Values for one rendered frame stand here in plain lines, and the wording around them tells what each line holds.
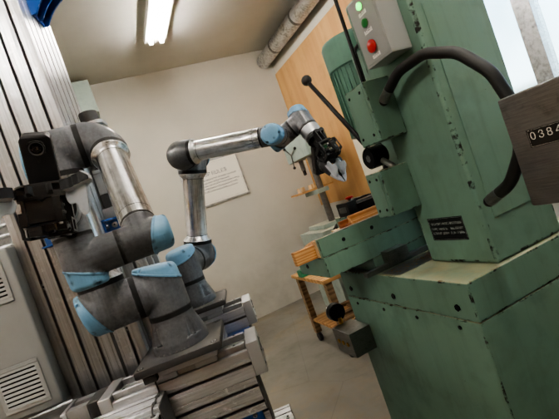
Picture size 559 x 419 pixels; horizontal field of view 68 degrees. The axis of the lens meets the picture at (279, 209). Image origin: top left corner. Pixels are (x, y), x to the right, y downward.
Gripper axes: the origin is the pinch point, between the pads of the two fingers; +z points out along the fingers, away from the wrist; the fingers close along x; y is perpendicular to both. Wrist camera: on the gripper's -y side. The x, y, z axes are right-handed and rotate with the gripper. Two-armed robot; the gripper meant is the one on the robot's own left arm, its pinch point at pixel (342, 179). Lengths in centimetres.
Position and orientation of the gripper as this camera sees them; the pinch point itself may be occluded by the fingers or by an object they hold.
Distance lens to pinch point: 147.8
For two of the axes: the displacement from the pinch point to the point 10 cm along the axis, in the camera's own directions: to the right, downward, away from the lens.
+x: 8.8, -3.5, 3.3
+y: 1.0, -5.5, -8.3
